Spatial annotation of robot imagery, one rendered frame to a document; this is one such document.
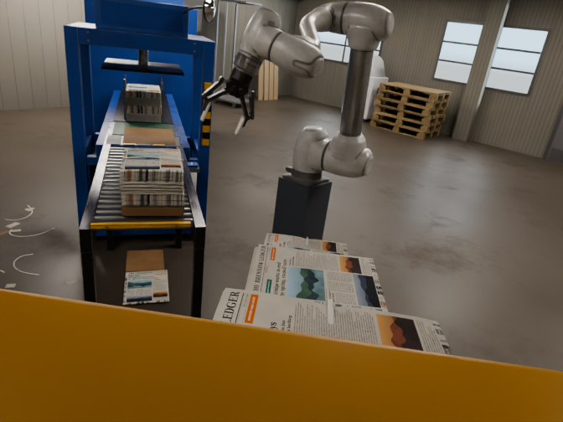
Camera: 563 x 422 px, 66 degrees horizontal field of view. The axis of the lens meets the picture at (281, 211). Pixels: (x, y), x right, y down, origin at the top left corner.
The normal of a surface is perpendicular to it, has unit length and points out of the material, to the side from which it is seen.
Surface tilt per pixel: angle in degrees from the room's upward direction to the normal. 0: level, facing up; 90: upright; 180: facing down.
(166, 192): 90
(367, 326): 0
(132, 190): 90
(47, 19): 90
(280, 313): 1
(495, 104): 90
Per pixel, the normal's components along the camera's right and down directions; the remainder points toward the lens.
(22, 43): 0.75, 0.34
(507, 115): -0.65, 0.23
